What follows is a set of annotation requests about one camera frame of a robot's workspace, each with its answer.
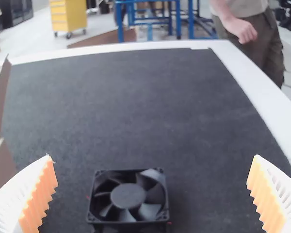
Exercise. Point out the cardboard box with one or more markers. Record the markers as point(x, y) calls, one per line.
point(1, 97)

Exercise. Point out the person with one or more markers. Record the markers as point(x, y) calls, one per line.
point(269, 36)

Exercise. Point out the black square fan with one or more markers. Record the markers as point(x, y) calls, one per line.
point(128, 195)

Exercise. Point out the blue metal frame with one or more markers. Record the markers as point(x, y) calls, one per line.
point(191, 21)
point(120, 21)

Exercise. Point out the yellow wheeled cabinet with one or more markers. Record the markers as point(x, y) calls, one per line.
point(68, 14)

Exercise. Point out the brown cardboard sheet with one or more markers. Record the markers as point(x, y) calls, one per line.
point(104, 38)

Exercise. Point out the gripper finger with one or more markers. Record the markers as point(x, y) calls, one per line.
point(19, 199)
point(276, 199)

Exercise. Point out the black mat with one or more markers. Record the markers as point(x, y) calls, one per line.
point(135, 109)

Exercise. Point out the black cabinet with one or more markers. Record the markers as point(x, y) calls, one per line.
point(14, 12)

